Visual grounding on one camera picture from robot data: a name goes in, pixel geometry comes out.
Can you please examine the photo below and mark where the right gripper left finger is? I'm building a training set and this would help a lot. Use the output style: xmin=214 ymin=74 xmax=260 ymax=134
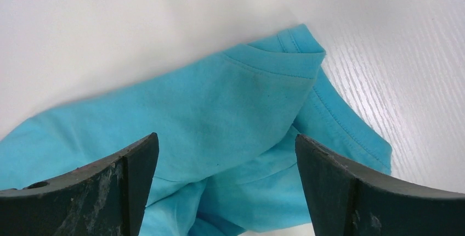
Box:
xmin=1 ymin=133 xmax=159 ymax=235

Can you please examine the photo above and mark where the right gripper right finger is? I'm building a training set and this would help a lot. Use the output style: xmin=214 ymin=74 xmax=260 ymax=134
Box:
xmin=295 ymin=134 xmax=464 ymax=235

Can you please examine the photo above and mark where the cyan t-shirt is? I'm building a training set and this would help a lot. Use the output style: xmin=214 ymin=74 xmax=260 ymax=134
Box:
xmin=1 ymin=25 xmax=392 ymax=235

